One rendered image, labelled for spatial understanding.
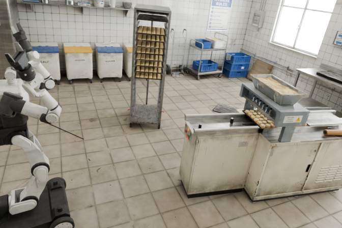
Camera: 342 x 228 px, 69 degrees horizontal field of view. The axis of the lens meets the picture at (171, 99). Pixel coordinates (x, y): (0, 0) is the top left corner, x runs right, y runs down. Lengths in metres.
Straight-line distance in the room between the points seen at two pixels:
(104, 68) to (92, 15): 1.21
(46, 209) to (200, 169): 1.50
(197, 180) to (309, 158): 1.22
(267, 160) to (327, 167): 0.84
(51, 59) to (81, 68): 0.59
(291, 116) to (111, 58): 4.03
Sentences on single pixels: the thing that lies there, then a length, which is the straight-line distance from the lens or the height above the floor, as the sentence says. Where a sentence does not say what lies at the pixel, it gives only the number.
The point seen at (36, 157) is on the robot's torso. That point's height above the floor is 0.73.
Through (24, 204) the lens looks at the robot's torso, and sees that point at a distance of 2.61.
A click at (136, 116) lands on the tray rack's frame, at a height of 0.15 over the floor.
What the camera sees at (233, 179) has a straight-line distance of 3.00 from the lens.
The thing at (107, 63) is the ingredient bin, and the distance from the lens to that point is 5.63.
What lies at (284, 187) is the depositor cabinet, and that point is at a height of 0.22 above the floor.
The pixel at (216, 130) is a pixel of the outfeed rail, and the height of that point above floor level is 0.89.
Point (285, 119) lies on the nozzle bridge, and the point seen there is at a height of 1.10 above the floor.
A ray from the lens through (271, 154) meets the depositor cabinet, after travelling 2.74.
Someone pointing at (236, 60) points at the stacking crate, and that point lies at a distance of 6.95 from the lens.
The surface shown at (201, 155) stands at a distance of 2.59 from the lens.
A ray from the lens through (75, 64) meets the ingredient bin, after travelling 5.56.
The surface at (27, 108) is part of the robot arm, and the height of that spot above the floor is 1.30.
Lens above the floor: 2.12
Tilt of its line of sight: 24 degrees down
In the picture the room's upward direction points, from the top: 6 degrees clockwise
